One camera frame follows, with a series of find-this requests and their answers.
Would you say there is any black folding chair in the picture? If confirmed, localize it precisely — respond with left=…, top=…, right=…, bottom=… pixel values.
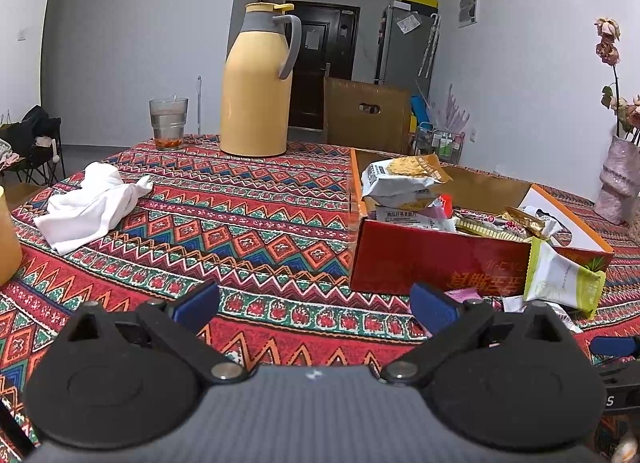
left=0, top=104, right=65, bottom=184

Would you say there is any yellow thermos jug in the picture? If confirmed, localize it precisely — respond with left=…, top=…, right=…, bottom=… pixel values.
left=220, top=2, right=302, bottom=158

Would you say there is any white snack packet with table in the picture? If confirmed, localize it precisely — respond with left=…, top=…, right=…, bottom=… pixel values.
left=374, top=205, right=457, bottom=235

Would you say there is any white cloth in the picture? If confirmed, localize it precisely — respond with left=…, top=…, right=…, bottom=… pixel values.
left=34, top=161, right=154, bottom=256

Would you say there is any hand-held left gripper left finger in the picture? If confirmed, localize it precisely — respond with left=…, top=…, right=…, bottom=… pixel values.
left=59, top=282, right=248, bottom=385

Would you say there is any dark door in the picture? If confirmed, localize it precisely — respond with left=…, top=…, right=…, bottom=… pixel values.
left=285, top=1, right=360, bottom=131

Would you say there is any orange red cardboard box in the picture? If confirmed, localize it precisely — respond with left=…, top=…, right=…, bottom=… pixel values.
left=348, top=148, right=615, bottom=296

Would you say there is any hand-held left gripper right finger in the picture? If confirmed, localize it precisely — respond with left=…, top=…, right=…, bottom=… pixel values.
left=379, top=281, right=577, bottom=386

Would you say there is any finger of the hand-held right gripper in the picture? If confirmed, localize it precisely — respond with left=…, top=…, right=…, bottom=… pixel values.
left=590, top=336, right=640, bottom=357

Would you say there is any blue bag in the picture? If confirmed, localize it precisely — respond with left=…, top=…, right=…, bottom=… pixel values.
left=411, top=95, right=432, bottom=124

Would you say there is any grey refrigerator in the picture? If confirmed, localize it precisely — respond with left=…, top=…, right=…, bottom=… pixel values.
left=375, top=2, right=441, bottom=88

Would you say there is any white wall panel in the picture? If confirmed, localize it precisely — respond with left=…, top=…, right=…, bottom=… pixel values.
left=457, top=0, right=480, bottom=28

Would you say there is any pink vase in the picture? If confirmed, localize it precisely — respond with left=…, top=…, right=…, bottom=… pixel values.
left=593, top=134, right=640, bottom=224

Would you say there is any yellow striped snack packet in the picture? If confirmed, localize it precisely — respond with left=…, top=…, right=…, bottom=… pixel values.
left=455, top=218, right=531, bottom=243

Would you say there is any wire storage cart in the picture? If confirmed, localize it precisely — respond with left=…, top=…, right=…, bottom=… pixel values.
left=412, top=125, right=466, bottom=164

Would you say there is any white crumpled snack packet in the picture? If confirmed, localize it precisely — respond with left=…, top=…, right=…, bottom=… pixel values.
left=502, top=295, right=583, bottom=334

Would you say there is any wooden chair back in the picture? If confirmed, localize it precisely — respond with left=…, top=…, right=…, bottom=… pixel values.
left=324, top=77, right=412, bottom=154

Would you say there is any dried pink flower bouquet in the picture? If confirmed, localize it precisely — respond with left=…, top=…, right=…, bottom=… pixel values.
left=594, top=18, right=640, bottom=146

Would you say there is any gold snack packet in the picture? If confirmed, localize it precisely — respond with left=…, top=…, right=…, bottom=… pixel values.
left=502, top=207, right=548, bottom=240

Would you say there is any pink feathery decoration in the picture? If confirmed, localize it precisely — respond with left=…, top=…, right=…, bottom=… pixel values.
left=430, top=84, right=471, bottom=134

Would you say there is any white folded umbrella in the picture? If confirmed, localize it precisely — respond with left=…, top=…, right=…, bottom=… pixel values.
left=417, top=13, right=442, bottom=78

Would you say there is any grey chips snack packet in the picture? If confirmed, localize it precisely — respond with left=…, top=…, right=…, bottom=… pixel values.
left=365, top=190, right=443, bottom=211
left=361, top=155, right=453, bottom=198

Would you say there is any white green snack packet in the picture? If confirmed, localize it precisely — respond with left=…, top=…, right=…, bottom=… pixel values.
left=522, top=238, right=607, bottom=320

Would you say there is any glass cup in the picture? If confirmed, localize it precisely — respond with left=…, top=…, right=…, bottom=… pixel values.
left=149, top=97, right=190, bottom=152

